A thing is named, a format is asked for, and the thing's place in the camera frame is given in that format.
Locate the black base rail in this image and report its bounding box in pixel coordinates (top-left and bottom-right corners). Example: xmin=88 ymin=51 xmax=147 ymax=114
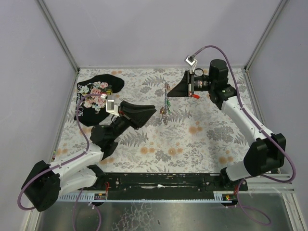
xmin=77 ymin=171 xmax=248 ymax=201

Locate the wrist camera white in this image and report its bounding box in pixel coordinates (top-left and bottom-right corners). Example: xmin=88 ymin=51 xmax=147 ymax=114
xmin=185 ymin=55 xmax=198 ymax=72
xmin=100 ymin=94 xmax=119 ymax=116

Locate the purple cable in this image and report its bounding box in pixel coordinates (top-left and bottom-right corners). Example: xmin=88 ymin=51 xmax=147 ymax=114
xmin=192 ymin=45 xmax=296 ymax=225
xmin=17 ymin=94 xmax=106 ymax=211

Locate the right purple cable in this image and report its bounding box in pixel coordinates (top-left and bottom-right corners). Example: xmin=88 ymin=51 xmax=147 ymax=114
xmin=192 ymin=45 xmax=296 ymax=225

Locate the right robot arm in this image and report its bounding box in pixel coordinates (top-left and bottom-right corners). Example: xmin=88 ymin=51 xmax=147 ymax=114
xmin=167 ymin=56 xmax=286 ymax=181

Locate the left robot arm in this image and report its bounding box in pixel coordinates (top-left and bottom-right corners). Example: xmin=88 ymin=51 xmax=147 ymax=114
xmin=17 ymin=101 xmax=156 ymax=212

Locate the black floral cloth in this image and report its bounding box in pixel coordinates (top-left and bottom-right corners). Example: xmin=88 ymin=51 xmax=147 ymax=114
xmin=76 ymin=74 xmax=125 ymax=127

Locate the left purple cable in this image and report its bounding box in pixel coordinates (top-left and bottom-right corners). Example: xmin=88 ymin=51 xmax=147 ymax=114
xmin=17 ymin=94 xmax=106 ymax=211

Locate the white cable duct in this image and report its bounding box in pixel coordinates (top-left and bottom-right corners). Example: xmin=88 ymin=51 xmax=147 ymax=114
xmin=57 ymin=191 xmax=233 ymax=204

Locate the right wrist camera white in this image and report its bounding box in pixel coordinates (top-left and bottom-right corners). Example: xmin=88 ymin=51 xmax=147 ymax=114
xmin=185 ymin=55 xmax=198 ymax=72

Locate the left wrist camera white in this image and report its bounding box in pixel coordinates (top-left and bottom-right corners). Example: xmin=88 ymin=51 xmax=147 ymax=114
xmin=100 ymin=94 xmax=119 ymax=116

